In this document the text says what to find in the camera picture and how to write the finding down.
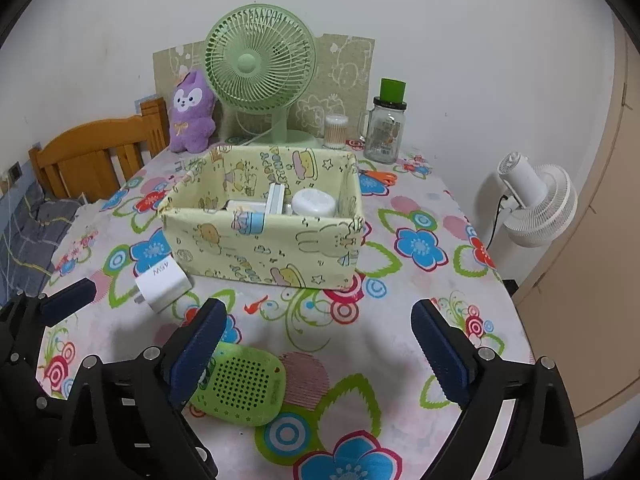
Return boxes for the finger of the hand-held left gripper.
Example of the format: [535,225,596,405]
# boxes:
[0,280,97,441]

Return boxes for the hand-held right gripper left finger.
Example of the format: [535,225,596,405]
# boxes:
[55,297,231,480]

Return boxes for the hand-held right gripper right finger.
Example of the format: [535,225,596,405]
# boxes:
[410,297,586,480]

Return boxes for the green perforated panda case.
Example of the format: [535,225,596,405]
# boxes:
[187,342,287,428]

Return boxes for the white charger plug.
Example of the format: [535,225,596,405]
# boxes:
[132,257,193,313]

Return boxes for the yellow cartoon fabric storage box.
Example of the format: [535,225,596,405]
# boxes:
[159,142,365,291]

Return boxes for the white round container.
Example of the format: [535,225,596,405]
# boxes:
[290,189,337,217]

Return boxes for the grey plaid bedding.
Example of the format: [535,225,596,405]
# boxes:
[0,182,83,301]

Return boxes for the wooden bed headboard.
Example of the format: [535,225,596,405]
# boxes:
[29,96,171,203]

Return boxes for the white cardboard box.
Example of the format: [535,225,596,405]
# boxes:
[267,184,289,216]

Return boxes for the white standing fan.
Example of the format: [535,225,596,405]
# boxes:
[475,151,579,249]

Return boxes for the beige wardrobe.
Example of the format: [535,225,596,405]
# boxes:
[512,15,640,423]

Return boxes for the purple plush toy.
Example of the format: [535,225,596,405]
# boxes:
[167,70,218,154]

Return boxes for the glass jar with green lid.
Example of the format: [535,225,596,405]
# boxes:
[360,78,408,163]

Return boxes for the cotton swab jar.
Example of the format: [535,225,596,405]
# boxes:
[324,114,349,150]

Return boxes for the green desk fan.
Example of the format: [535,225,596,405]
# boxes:
[204,4,321,153]

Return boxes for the black fan cable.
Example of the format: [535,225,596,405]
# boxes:
[485,194,505,252]

